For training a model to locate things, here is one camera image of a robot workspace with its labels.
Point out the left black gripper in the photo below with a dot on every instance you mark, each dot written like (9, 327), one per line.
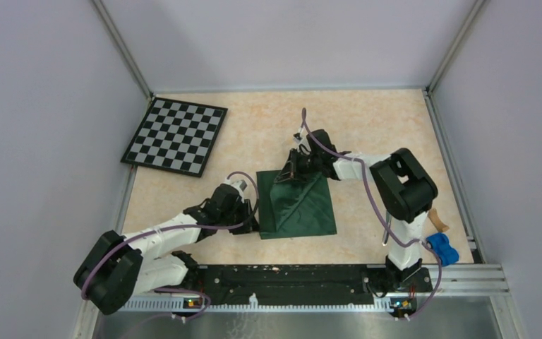
(245, 207)

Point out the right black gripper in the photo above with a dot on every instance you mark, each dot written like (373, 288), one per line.
(288, 171)

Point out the dark green cloth napkin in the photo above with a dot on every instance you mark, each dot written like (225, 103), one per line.
(294, 209)

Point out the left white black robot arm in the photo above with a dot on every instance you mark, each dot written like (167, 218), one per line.
(121, 266)

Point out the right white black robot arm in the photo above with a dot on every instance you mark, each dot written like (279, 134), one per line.
(406, 190)

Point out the black grey checkerboard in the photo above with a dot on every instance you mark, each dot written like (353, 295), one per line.
(175, 136)

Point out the silver metal fork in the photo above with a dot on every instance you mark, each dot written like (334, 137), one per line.
(386, 234)

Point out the small tan wooden piece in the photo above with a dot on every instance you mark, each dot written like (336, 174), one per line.
(436, 221)

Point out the blue toy car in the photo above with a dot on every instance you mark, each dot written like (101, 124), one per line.
(440, 244)

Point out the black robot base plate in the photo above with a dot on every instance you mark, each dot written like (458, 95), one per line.
(303, 285)

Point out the white toothed cable rail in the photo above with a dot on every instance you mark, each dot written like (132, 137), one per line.
(178, 304)

